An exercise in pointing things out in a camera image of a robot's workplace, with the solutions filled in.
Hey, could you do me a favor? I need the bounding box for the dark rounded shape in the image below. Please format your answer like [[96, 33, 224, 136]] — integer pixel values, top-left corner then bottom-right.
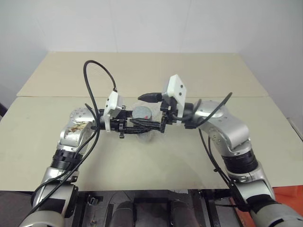
[[113, 200, 136, 227], [170, 200, 197, 227]]

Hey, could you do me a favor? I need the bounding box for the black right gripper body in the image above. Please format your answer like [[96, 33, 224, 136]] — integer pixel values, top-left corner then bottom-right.
[[160, 96, 178, 126]]

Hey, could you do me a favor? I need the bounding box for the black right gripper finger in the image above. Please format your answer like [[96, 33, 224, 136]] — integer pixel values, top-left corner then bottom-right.
[[129, 117, 167, 133], [137, 92, 164, 103]]

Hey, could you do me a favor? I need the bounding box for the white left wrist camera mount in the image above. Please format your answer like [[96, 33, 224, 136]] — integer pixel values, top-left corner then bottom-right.
[[103, 91, 126, 132]]

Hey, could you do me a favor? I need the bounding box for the dark object at table side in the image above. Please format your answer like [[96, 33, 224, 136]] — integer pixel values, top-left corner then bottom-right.
[[0, 96, 9, 119]]

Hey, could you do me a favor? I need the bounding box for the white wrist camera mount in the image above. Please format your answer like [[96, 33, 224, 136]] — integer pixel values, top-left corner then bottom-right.
[[161, 74, 187, 125], [103, 91, 126, 132]]

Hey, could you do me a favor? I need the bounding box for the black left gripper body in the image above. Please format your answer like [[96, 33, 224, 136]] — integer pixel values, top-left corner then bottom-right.
[[109, 109, 131, 140]]

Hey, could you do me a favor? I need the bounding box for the clear plastic jar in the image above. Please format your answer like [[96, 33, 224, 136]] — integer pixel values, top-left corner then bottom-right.
[[131, 101, 164, 145]]

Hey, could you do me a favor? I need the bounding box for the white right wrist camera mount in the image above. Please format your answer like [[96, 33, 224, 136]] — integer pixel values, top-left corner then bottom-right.
[[161, 74, 187, 125]]

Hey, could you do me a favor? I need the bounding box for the grey round jar lid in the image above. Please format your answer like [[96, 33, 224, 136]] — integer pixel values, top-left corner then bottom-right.
[[131, 106, 152, 120]]

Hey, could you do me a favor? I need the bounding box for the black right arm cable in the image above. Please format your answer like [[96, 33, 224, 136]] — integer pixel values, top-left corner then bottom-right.
[[184, 92, 252, 213]]

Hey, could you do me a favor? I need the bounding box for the black metal frame under table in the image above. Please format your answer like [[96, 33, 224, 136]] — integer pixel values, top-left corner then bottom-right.
[[77, 187, 239, 227]]

